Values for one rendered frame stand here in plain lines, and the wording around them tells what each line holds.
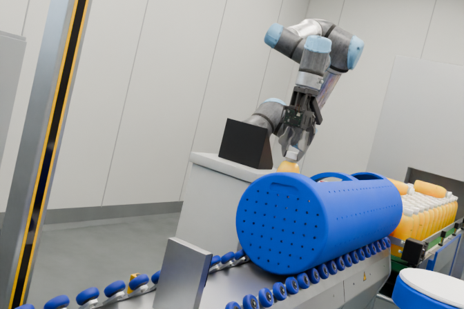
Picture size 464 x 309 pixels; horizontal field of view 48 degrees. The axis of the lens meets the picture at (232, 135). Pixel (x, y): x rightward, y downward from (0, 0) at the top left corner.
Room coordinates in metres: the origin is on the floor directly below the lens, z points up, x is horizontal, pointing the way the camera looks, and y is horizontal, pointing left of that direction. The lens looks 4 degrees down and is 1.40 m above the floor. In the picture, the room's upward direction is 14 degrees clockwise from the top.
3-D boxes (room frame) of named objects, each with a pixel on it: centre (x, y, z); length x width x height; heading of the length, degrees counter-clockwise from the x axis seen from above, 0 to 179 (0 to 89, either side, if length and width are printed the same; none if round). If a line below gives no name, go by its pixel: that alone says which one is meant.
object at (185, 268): (1.07, 0.03, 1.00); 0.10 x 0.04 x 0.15; 59
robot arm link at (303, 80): (1.54, -0.18, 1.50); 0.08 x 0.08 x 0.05
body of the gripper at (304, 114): (1.53, -0.18, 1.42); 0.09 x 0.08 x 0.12; 149
